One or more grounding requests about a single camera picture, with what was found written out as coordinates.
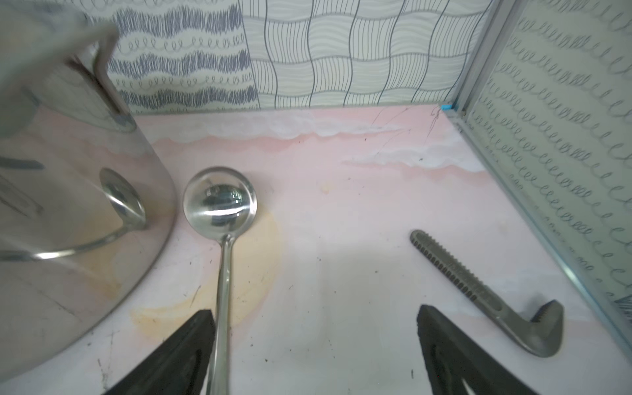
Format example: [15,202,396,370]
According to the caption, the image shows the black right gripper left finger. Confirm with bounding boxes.
[105,309,216,395]

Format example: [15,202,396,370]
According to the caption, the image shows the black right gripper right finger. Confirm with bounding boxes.
[416,304,535,394]

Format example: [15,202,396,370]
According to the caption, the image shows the steel soup ladle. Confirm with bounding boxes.
[183,166,258,394]

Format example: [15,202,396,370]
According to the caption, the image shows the grey pipe wrench jaw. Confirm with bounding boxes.
[410,230,564,358]

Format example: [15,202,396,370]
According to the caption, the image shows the stainless steel pot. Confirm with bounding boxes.
[1,23,177,380]

